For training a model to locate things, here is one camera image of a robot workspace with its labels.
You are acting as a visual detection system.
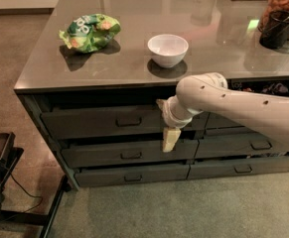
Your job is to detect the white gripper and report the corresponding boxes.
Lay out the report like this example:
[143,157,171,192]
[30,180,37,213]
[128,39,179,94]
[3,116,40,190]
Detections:
[156,96,202,153]

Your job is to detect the grey drawer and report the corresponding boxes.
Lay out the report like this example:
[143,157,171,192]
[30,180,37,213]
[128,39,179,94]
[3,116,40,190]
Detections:
[206,113,240,129]
[40,103,212,141]
[62,139,199,168]
[196,133,289,159]
[188,156,289,179]
[74,164,190,187]

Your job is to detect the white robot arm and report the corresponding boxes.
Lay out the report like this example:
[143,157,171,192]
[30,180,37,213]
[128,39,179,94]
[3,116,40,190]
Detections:
[157,72,289,152]

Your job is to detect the grey drawer cabinet counter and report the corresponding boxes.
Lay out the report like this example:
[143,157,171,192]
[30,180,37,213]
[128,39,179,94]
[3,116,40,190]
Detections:
[15,0,289,188]

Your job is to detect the snack packages in drawer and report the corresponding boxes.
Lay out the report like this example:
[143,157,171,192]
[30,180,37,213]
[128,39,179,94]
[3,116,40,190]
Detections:
[229,80,289,97]

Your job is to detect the white ceramic bowl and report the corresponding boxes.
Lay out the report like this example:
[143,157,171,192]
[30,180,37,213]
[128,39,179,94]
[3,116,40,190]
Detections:
[147,34,189,68]

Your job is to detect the green chip bag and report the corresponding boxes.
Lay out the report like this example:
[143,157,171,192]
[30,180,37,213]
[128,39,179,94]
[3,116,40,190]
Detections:
[59,14,121,54]

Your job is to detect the black cup with utensils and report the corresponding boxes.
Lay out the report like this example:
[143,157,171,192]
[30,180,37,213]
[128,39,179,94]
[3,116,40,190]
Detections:
[259,10,289,50]

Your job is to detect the black metal stand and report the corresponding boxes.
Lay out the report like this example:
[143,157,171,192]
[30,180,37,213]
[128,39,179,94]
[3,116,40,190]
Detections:
[0,132,72,238]

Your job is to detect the black cable on floor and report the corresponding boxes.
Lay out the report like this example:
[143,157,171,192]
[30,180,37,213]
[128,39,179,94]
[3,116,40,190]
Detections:
[0,172,45,222]

